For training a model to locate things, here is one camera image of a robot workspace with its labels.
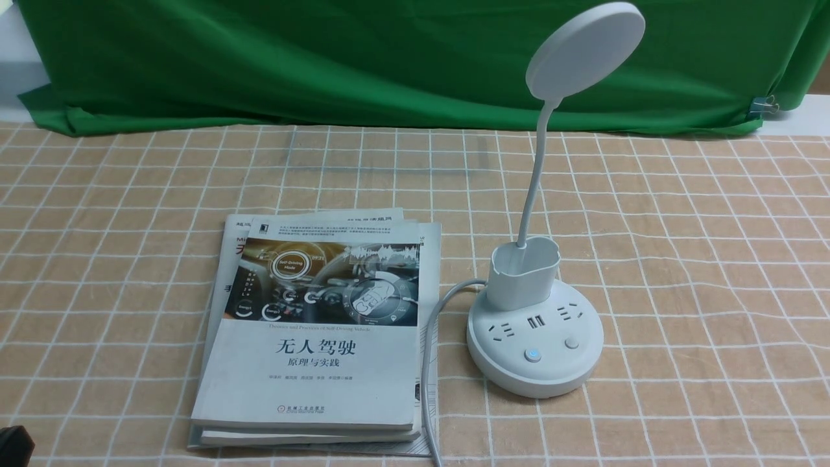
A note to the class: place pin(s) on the black object at corner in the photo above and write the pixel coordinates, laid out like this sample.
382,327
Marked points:
16,446

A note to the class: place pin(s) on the white self-driving book on top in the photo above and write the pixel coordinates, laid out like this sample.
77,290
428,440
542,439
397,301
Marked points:
318,363

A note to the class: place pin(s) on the green backdrop cloth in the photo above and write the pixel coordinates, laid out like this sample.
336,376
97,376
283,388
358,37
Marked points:
138,66

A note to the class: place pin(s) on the metal binder clip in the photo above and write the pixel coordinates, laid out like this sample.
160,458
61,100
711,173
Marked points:
761,107

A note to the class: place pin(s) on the orange checked tablecloth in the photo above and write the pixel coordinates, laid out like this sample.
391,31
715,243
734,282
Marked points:
707,260

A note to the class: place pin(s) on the bottom white book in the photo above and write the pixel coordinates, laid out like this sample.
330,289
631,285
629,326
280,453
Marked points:
401,443

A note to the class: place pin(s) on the white desk lamp with base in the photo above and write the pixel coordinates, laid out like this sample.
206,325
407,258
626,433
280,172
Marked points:
529,332

